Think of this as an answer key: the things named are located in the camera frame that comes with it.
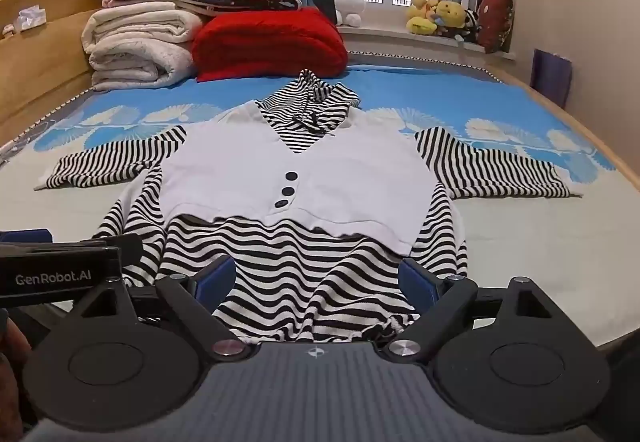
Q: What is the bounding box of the folded red blanket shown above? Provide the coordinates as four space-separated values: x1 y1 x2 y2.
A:
191 6 348 83

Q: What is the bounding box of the wooden bed frame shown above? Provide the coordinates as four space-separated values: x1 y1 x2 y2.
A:
0 0 640 193

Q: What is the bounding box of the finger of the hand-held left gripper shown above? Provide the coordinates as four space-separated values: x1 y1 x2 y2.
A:
30 233 144 268
0 231 54 245

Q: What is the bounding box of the purple bin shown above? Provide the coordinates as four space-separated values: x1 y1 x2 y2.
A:
530 48 573 109

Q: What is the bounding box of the person's left hand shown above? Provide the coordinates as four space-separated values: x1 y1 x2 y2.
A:
0 309 34 429

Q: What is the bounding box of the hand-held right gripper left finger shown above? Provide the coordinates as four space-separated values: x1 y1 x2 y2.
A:
75 255 248 363

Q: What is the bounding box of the white folded towel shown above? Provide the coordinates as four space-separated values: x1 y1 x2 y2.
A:
81 2 203 92

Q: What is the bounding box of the red patterned cushion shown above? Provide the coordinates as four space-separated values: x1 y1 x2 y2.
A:
475 0 516 54

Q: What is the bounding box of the blue white patterned bed sheet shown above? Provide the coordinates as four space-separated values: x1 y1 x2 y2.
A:
0 63 640 353

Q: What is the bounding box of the black white striped hooded top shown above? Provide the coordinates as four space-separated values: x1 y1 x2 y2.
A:
35 69 585 347

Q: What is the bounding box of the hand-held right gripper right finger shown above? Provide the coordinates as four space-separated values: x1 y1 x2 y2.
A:
384 257 557 363

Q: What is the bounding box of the white plush toy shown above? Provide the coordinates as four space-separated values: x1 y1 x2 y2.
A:
332 0 366 27

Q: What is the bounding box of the tissue box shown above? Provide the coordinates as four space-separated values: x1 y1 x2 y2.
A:
12 7 50 33

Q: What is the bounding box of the yellow black plush toy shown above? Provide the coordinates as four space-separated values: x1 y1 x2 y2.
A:
432 0 482 43

